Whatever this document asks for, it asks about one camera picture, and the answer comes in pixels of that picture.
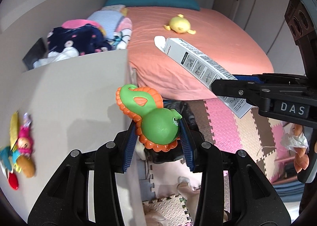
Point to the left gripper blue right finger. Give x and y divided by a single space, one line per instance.
188 145

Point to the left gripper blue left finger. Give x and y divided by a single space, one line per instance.
128 146

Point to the green orange frog teether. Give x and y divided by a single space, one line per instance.
156 126

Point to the white cardboard box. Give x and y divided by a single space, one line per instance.
187 74

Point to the pink doll toy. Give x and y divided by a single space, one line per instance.
17 156

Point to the gloved operator hand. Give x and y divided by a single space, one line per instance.
296 141

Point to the pink beige foam floor mat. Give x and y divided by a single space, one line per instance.
260 137

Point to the pink white cloth bundle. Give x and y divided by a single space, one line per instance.
122 35

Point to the navy patterned blanket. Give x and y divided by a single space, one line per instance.
86 39

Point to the pink bed mattress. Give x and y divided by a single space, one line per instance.
216 36

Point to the light blue folded blanket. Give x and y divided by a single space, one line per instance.
108 19

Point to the yellow duck plush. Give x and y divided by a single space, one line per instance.
180 25

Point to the black box by wall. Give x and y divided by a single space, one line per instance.
36 52

